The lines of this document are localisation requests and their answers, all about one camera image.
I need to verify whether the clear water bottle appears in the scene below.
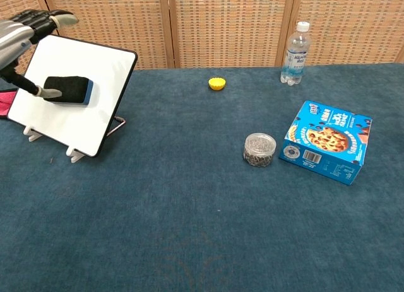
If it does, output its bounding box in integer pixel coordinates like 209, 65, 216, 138
280, 21, 312, 86

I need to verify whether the yellow cupcake mould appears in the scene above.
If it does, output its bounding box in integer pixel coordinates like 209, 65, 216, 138
208, 77, 227, 91

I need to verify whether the black felt blue eraser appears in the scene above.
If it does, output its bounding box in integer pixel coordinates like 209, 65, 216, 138
43, 76, 95, 107

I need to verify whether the clear round clip jar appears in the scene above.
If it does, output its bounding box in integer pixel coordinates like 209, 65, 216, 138
242, 132, 277, 168

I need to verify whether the pink cloth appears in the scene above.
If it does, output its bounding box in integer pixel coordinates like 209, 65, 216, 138
0, 88, 18, 119

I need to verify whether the white board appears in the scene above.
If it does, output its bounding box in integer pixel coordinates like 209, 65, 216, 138
6, 33, 139, 158

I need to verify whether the teal table cloth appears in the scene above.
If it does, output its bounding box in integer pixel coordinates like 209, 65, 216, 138
0, 63, 404, 292

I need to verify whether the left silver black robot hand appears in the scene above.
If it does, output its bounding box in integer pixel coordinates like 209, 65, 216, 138
0, 9, 80, 99

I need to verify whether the blue cookie box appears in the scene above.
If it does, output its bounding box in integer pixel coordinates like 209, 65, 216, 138
278, 100, 374, 186

